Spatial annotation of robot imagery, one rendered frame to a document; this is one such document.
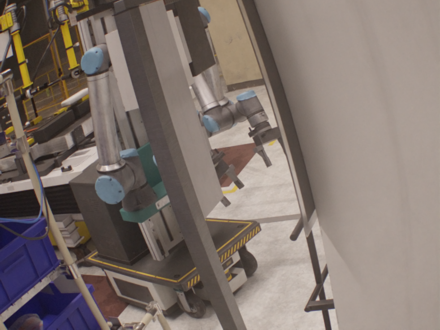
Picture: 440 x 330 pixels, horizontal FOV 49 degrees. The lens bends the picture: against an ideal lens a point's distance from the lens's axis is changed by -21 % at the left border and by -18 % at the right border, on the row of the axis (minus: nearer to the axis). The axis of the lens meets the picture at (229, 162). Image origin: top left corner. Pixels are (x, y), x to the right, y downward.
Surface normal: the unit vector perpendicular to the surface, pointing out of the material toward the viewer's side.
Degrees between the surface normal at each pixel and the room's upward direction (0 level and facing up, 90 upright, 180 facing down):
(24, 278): 90
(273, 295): 0
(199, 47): 90
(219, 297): 90
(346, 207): 90
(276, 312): 0
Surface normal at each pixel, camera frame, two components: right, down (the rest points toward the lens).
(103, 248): -0.59, 0.42
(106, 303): -0.29, -0.91
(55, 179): -0.36, 0.40
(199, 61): 0.89, -0.13
